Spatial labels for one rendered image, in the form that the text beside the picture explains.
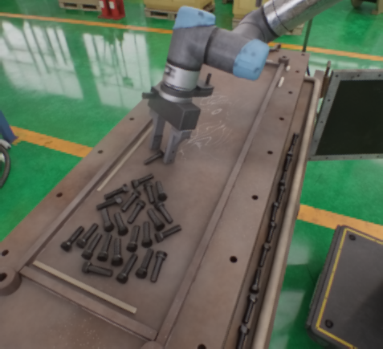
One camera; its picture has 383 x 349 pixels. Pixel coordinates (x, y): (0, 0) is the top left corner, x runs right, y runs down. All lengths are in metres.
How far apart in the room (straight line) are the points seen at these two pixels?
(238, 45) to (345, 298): 1.47
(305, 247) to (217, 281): 1.74
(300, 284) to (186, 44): 1.77
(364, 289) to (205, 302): 1.41
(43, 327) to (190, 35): 0.56
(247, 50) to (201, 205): 0.32
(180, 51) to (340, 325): 1.47
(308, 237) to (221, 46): 1.88
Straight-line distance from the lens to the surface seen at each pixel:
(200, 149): 0.74
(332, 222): 2.44
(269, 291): 0.66
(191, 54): 0.60
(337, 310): 1.75
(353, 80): 1.58
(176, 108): 0.62
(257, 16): 0.68
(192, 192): 0.64
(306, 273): 2.16
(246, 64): 0.57
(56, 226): 0.64
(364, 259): 1.95
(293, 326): 2.00
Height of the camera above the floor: 1.85
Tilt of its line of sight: 43 degrees down
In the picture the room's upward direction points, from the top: 2 degrees counter-clockwise
